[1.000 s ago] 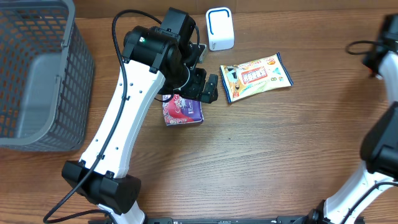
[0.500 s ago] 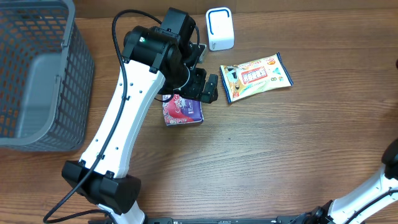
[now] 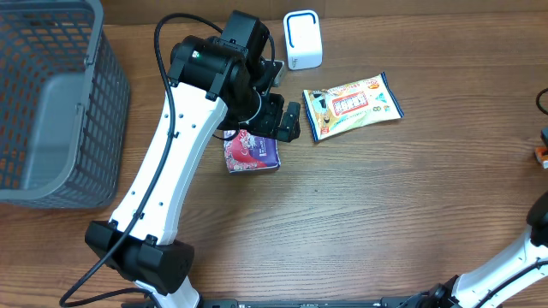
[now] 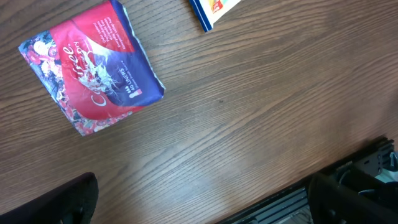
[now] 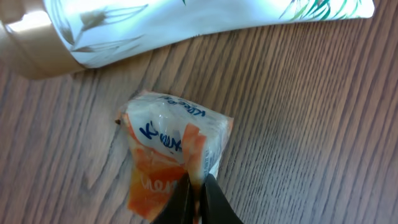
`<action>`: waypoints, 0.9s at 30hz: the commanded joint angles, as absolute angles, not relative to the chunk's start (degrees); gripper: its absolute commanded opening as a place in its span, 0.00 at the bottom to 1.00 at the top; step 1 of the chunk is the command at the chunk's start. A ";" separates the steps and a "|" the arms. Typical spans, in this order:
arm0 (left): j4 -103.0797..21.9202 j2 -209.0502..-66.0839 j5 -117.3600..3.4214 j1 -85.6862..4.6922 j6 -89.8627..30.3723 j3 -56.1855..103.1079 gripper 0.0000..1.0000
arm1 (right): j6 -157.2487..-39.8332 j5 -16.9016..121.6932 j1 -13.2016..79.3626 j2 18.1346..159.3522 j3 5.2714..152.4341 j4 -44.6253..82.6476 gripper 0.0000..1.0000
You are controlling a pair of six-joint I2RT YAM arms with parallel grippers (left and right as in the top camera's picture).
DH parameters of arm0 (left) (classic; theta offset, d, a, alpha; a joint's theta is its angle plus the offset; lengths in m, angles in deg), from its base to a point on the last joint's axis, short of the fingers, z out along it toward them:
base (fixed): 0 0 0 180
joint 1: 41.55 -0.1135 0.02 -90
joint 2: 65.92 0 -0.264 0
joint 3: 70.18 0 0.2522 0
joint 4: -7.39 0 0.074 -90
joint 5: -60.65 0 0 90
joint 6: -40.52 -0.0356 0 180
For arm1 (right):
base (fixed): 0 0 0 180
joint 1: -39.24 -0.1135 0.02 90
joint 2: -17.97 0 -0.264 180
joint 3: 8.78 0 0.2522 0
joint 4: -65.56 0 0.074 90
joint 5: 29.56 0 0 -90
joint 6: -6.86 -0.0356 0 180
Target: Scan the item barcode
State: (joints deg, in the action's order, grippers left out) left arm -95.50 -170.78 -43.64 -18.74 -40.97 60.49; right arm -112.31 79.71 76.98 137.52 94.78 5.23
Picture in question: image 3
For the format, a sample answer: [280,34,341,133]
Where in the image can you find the orange Kleenex tissue pack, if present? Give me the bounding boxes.
[534,146,548,169]

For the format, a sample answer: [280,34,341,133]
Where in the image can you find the red purple snack packet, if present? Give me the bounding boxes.
[223,129,281,174]

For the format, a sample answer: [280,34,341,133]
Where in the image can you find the yellow orange snack bag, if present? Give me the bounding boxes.
[302,73,404,142]

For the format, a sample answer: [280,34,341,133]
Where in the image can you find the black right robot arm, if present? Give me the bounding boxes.
[283,98,547,307]

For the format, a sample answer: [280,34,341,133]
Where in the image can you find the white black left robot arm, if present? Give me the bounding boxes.
[85,11,301,307]

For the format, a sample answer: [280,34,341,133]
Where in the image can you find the white barcode scanner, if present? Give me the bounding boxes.
[283,9,323,70]

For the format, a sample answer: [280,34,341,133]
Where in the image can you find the grey plastic mesh basket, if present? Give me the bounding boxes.
[1,0,130,209]

